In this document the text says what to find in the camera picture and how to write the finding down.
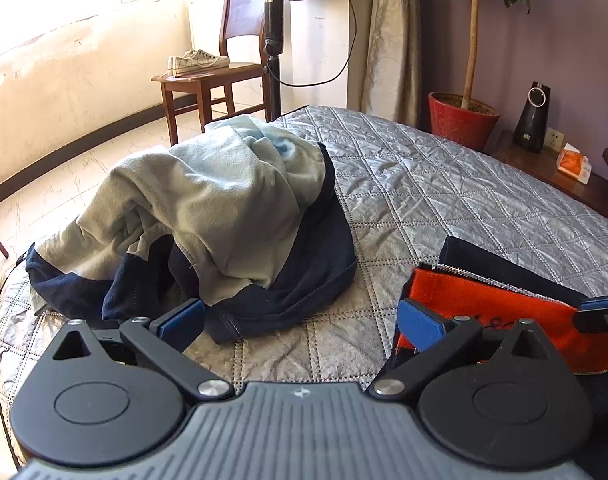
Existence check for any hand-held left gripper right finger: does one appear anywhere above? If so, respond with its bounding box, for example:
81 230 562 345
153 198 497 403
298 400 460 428
365 297 552 403

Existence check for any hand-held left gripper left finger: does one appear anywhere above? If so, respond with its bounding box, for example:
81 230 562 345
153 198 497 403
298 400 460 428
51 299 237 403

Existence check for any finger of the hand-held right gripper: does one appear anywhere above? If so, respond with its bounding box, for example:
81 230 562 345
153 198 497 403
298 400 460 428
574 296 608 334

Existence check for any navy jacket with orange lining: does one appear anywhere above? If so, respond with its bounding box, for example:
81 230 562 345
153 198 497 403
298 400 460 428
391 236 608 480

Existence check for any light grey sweatshirt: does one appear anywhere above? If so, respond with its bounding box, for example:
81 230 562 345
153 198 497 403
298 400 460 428
31 116 329 311

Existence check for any navy garment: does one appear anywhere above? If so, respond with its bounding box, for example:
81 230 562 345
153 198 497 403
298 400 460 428
24 142 359 345

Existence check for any silver quilted bedspread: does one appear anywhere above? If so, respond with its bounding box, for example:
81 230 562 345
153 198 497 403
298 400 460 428
0 105 608 466

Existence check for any orange tissue pack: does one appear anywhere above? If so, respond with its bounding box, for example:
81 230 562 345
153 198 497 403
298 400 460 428
555 142 595 184

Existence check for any wooden television stand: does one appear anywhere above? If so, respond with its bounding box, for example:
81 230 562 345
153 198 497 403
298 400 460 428
489 130 608 233

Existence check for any black speaker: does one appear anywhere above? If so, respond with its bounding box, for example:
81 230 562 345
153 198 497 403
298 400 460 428
513 81 552 154

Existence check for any brown wooden chair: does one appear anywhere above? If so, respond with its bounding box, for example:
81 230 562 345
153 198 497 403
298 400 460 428
151 0 285 147

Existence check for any beige patterned curtain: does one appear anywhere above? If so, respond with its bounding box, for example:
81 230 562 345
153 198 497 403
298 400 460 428
359 0 437 128

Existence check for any potted green tree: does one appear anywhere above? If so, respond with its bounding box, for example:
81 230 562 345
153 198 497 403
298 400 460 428
416 0 557 111

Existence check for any black standing fan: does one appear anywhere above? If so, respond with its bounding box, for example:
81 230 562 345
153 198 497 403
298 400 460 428
261 0 349 121

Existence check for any black fan cable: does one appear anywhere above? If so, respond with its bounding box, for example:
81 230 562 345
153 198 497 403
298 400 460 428
266 0 359 88

